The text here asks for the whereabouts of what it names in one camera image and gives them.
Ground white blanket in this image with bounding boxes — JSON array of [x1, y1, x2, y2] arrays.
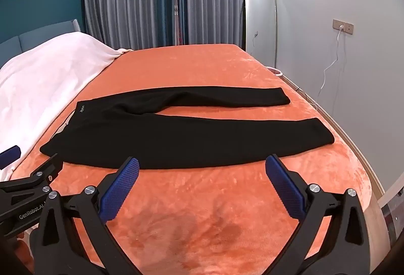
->
[[0, 32, 133, 181]]

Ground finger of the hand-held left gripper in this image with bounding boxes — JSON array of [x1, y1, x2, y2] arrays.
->
[[0, 153, 64, 201], [0, 145, 21, 172]]

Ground beige wall socket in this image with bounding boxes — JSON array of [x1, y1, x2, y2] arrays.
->
[[332, 19, 354, 34]]

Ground blue upholstered headboard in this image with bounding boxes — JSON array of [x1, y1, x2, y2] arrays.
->
[[0, 19, 86, 70]]

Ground orange plush blanket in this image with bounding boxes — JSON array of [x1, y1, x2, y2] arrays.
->
[[13, 43, 384, 275]]

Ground standing mirror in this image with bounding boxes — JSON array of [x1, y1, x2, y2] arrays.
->
[[243, 0, 277, 69]]

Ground black pants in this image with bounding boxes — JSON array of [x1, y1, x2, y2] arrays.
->
[[40, 86, 335, 170]]

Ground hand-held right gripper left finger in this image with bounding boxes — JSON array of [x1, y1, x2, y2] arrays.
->
[[30, 157, 141, 275]]

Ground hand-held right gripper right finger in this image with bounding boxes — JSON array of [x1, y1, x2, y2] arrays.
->
[[265, 154, 371, 275]]

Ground white charger cable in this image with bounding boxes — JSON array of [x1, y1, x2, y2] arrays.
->
[[317, 27, 343, 99]]

